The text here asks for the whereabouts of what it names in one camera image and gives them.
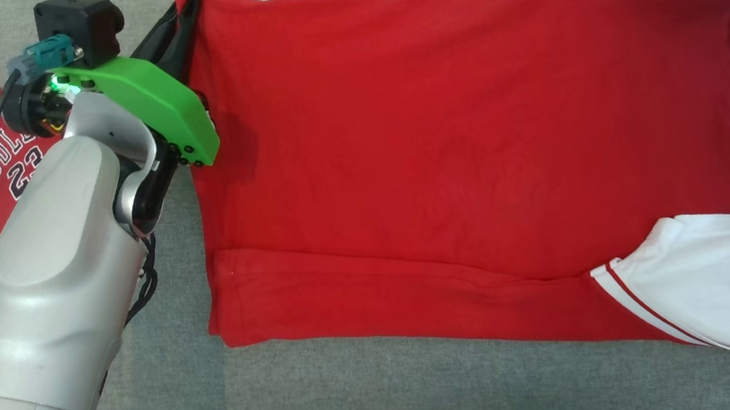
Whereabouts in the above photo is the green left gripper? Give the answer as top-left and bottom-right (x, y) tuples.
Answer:
(0, 0), (223, 190)

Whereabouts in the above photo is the red shirt with white sleeves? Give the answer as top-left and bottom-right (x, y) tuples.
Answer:
(167, 0), (730, 410)

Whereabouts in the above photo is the black cable with teal connector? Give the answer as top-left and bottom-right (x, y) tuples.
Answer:
(0, 31), (113, 310)

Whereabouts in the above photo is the thin black wire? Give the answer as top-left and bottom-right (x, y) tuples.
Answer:
(113, 232), (166, 327)

